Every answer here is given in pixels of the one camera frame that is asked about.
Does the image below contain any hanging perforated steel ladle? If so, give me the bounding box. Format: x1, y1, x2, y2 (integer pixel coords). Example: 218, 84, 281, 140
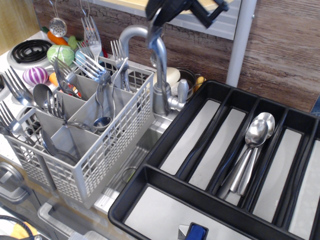
49, 0, 68, 38

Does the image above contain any steel fork lower left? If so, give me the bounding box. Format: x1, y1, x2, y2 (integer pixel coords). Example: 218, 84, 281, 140
0, 101, 36, 146

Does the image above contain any steel spoon in tray front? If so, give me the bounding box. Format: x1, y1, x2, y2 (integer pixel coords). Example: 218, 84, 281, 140
229, 119, 269, 193

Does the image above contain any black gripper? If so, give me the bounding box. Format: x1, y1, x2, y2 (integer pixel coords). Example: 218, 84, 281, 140
145, 0, 229, 28

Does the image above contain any steel spoon in tray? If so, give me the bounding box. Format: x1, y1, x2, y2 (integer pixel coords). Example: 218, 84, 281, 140
219, 112, 276, 197
229, 119, 269, 193

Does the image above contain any steel fork far left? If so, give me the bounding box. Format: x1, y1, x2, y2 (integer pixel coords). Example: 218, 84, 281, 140
3, 66, 45, 113

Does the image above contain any purple striped toy onion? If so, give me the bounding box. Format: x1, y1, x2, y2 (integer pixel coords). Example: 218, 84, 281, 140
22, 66, 49, 86

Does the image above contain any small spoon in basket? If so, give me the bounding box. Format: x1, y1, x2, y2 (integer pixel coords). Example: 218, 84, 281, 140
93, 84, 112, 132

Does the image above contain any green toy cabbage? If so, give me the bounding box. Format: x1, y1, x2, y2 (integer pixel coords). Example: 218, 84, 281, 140
46, 45, 75, 66

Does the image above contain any steel fork middle tilted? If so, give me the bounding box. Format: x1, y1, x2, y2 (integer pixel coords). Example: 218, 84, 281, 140
73, 42, 111, 118

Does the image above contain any grey plastic cutlery basket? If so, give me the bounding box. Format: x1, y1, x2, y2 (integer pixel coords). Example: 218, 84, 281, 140
7, 66, 154, 209

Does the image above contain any steel fork back compartment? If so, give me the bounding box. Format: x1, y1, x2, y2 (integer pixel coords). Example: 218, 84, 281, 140
51, 56, 83, 99

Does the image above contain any white toy food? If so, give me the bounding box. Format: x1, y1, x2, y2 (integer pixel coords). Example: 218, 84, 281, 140
166, 67, 181, 87

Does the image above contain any steel fork back right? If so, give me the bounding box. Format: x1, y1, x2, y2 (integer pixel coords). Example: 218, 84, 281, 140
110, 40, 130, 92

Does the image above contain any white metal pole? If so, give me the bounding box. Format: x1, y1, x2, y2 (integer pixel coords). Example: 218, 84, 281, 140
225, 0, 257, 88

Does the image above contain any hanging steel fork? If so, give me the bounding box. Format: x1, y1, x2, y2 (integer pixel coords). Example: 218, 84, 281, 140
79, 0, 102, 62

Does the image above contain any silver kitchen faucet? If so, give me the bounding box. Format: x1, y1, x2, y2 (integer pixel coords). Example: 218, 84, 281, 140
119, 25, 189, 115

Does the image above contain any black cutlery tray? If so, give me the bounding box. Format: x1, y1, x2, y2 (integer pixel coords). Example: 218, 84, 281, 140
108, 80, 320, 240

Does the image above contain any big steel spoon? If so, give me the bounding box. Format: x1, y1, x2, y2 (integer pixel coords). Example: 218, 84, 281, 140
146, 20, 171, 116

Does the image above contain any small steel pot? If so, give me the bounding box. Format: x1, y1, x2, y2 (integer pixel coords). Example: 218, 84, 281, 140
177, 67, 204, 101

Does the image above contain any orange toy carrot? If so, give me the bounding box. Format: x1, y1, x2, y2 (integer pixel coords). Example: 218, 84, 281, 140
41, 26, 68, 46

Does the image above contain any round wooden shelf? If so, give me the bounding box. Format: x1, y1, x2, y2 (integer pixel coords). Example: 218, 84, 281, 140
91, 0, 218, 17

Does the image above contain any black coil stove burner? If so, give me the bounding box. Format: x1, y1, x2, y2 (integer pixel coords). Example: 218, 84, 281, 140
11, 39, 52, 64

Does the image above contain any steel spoon bowl left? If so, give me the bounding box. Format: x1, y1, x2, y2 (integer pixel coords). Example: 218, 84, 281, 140
33, 83, 54, 111

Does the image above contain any small steel fork centre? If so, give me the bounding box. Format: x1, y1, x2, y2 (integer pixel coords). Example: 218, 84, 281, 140
46, 91, 96, 133

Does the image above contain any steel spoon in tray back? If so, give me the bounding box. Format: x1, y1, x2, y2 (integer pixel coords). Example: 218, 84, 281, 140
219, 112, 276, 197

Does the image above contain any blue clip object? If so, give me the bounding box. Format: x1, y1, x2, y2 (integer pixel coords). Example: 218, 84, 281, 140
177, 222, 209, 240

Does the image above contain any large spoon front compartment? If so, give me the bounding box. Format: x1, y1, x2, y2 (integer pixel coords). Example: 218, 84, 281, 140
39, 129, 79, 166

